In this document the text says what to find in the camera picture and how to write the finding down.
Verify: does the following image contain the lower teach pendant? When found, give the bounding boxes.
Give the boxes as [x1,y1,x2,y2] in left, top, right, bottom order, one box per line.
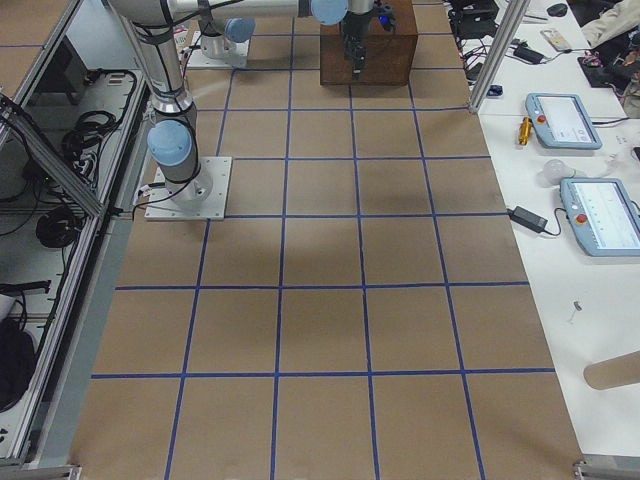
[560,178,639,257]

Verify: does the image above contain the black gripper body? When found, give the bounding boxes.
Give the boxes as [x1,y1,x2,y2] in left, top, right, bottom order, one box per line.
[340,0,395,80]

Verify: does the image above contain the aluminium side frame rail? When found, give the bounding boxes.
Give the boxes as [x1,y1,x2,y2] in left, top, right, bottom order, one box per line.
[0,0,151,466]

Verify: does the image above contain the brass cylinder tool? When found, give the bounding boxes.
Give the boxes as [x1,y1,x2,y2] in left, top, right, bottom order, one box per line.
[518,117,532,146]

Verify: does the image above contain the teach pendant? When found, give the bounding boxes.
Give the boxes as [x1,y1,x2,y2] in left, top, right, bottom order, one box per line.
[560,178,639,257]
[525,93,602,150]

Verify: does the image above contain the black power adapter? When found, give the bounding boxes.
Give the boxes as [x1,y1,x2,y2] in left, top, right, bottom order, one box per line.
[507,206,548,234]

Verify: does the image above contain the upper teach pendant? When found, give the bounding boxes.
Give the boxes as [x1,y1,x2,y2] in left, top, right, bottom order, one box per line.
[525,93,602,150]

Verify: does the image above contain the blue small clip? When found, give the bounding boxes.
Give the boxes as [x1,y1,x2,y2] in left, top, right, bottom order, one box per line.
[486,84,504,98]

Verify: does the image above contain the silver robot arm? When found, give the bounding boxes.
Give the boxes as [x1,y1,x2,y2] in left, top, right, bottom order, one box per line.
[198,18,256,60]
[111,1,396,221]

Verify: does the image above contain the black coiled cables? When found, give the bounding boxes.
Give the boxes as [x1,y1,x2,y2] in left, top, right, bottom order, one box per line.
[60,69,140,181]

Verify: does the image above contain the aluminium frame post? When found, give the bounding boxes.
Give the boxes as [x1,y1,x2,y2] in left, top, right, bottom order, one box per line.
[469,0,530,114]

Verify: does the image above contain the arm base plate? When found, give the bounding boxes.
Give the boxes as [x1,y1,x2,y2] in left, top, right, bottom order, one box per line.
[144,156,232,221]
[187,36,250,70]

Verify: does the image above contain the dark wooden drawer cabinet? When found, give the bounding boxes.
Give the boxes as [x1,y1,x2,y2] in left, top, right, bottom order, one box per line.
[320,1,418,86]

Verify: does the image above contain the white light bulb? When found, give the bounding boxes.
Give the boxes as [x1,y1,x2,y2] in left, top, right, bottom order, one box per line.
[536,159,586,187]

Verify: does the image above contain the cardboard tube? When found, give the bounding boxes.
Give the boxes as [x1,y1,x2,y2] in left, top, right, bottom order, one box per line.
[583,351,640,390]

